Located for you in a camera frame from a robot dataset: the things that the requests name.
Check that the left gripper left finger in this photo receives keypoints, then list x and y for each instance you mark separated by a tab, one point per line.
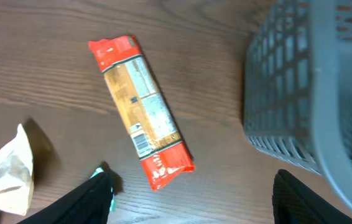
88	203

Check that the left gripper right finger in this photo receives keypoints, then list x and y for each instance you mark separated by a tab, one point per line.
295	203

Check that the light teal snack packet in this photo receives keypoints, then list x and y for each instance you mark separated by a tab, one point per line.
109	188

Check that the crumpled beige paper bag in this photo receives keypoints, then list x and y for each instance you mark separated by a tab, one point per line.
16	174

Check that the red spaghetti packet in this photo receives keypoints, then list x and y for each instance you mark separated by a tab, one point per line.
143	110

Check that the grey plastic basket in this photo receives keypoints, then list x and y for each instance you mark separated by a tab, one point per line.
298	89

